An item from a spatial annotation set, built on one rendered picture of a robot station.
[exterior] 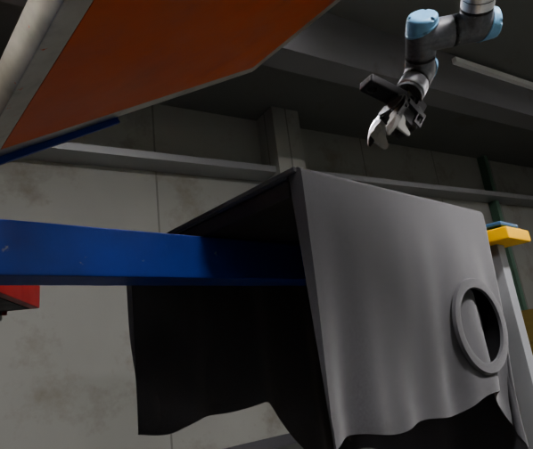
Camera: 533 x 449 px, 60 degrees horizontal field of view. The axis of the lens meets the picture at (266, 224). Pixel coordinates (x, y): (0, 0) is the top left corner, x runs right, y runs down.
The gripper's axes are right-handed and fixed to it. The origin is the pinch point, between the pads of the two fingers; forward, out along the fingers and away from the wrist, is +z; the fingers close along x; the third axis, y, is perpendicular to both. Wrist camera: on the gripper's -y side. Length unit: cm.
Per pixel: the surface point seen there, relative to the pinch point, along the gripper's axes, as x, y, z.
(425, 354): -22, 11, 52
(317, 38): 126, -13, -187
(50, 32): -18, -48, 52
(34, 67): -10, -49, 52
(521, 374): -6, 54, 27
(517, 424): -17, 38, 46
